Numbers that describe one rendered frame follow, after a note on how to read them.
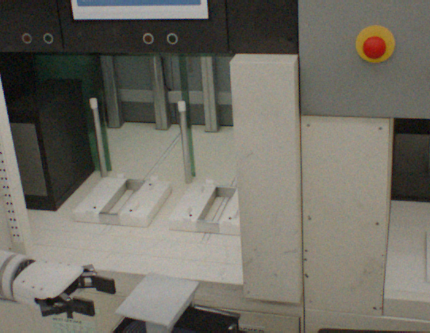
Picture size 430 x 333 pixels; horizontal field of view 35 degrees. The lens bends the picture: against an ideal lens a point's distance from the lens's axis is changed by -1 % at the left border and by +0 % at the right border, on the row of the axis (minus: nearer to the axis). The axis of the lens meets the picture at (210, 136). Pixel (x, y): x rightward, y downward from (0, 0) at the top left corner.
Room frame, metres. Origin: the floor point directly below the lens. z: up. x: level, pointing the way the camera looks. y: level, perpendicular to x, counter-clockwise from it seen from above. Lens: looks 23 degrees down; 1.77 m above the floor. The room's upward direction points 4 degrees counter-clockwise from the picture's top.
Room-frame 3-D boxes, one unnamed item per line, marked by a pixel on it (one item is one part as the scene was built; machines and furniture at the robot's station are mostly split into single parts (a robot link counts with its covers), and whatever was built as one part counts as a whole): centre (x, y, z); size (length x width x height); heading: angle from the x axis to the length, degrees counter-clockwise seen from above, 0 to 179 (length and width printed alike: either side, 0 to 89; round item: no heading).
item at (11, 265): (1.07, 0.37, 1.06); 0.09 x 0.03 x 0.08; 154
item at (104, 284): (1.05, 0.22, 1.06); 0.07 x 0.03 x 0.03; 64
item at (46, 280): (1.04, 0.32, 1.06); 0.11 x 0.10 x 0.07; 64
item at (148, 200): (1.67, 0.25, 0.89); 0.22 x 0.21 x 0.04; 163
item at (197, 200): (1.59, -0.01, 0.89); 0.22 x 0.21 x 0.04; 163
